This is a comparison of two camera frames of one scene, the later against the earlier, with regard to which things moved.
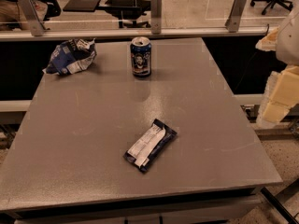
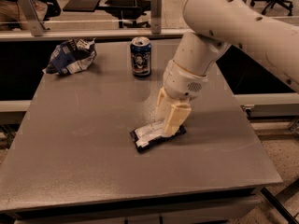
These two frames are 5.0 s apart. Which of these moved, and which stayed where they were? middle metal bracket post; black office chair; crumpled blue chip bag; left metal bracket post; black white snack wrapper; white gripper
Moved: black white snack wrapper; white gripper
Stayed: left metal bracket post; crumpled blue chip bag; black office chair; middle metal bracket post
